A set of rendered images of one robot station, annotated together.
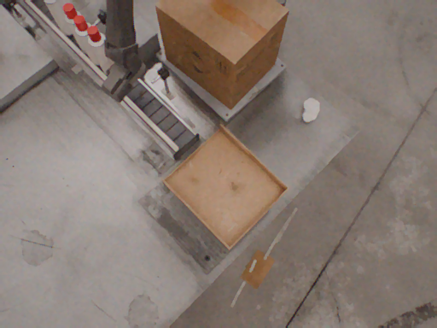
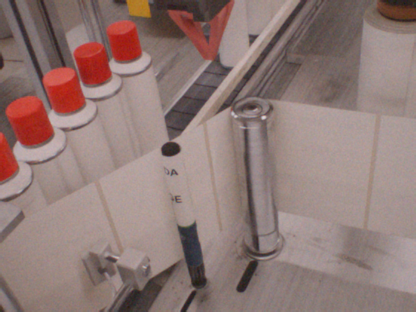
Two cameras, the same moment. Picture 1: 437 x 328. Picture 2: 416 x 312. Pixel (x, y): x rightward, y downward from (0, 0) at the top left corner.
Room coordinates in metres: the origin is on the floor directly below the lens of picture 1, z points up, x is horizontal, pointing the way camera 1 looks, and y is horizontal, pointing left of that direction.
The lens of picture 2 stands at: (1.08, 1.28, 1.33)
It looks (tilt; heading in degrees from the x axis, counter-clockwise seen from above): 40 degrees down; 258
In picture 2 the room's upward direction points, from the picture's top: 9 degrees counter-clockwise
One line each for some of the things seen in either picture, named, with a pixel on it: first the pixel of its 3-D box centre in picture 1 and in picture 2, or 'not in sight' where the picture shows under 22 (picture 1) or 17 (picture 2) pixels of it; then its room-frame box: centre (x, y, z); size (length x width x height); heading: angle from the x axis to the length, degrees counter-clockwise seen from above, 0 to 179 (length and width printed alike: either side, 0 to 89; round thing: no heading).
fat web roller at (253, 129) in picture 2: not in sight; (258, 184); (0.96, 0.93, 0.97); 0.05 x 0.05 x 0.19
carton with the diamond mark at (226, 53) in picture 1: (221, 37); not in sight; (0.76, 0.00, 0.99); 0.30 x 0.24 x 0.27; 50
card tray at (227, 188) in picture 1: (224, 184); not in sight; (0.31, -0.02, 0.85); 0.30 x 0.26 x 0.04; 46
